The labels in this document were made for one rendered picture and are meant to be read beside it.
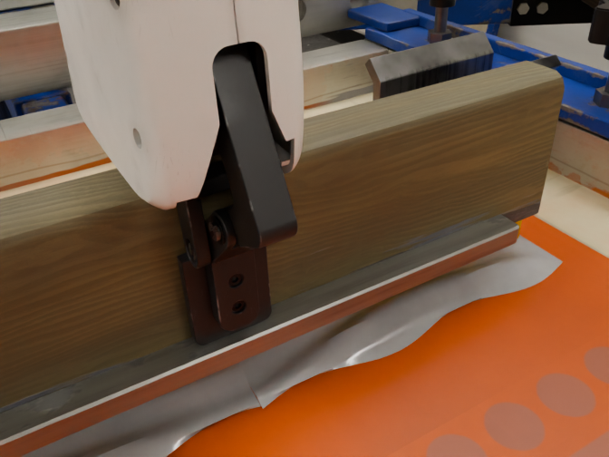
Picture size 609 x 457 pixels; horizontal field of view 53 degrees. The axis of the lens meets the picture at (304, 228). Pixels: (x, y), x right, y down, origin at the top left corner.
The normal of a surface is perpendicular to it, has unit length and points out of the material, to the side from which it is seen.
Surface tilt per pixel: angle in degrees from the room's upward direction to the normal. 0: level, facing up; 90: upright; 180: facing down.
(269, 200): 61
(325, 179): 89
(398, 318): 40
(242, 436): 0
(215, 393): 33
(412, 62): 45
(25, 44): 90
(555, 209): 0
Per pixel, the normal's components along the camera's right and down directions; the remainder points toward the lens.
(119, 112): -0.83, 0.32
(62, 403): -0.04, -0.84
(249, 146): 0.43, 0.00
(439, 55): 0.33, -0.26
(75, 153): 0.51, 0.47
